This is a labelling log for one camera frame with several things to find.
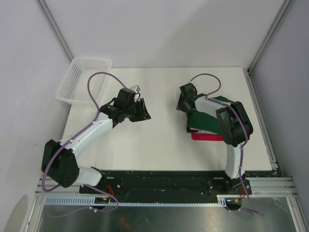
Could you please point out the grey cable duct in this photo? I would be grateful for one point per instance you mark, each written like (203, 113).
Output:
(219, 201)

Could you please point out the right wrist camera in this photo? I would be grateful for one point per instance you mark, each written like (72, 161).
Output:
(190, 91)

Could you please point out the aluminium frame post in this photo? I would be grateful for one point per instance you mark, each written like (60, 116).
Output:
(277, 21)
(43, 6)

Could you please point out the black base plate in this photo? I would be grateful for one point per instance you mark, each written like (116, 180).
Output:
(169, 186)

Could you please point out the pink t shirt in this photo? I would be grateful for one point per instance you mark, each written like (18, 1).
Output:
(206, 132)

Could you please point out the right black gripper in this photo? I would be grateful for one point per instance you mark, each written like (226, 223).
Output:
(181, 106)

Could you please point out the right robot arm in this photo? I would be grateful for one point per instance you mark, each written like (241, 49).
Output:
(228, 119)

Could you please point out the black t shirt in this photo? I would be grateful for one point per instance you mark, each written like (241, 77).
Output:
(188, 124)

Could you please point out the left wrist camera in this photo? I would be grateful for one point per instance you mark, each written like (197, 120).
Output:
(128, 96)

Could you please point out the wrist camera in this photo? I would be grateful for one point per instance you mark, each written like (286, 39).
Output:
(128, 96)
(190, 91)

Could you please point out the right aluminium frame post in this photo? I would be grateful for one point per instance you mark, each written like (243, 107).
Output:
(277, 21)

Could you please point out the white plastic basket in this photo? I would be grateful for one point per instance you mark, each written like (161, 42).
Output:
(73, 86)

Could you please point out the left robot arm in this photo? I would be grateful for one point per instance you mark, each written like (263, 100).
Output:
(60, 159)

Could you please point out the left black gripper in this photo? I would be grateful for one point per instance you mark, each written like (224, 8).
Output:
(143, 114)

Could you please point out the left aluminium frame post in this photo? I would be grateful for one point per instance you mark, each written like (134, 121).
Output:
(43, 6)

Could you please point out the green t shirt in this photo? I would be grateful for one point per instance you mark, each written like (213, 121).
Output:
(204, 118)

